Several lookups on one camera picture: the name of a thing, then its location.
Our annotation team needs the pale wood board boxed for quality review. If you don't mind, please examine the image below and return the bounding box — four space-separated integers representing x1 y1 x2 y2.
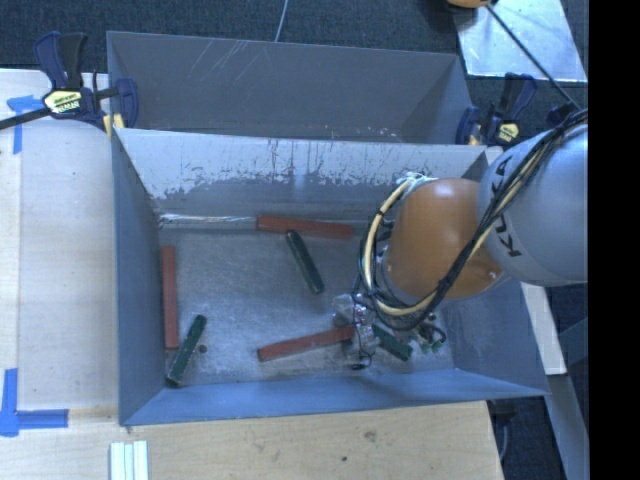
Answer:
16 112 122 413

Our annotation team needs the dark green flat block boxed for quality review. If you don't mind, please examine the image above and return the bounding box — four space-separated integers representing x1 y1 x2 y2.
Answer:
285 229 327 296
371 322 415 363
165 313 209 389

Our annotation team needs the grey metal bin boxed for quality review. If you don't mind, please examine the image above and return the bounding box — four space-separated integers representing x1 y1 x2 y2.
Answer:
105 30 552 427

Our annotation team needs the red-brown flat block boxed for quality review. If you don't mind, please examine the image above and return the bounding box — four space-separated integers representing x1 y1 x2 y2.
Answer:
160 245 181 351
255 213 356 241
256 324 358 363

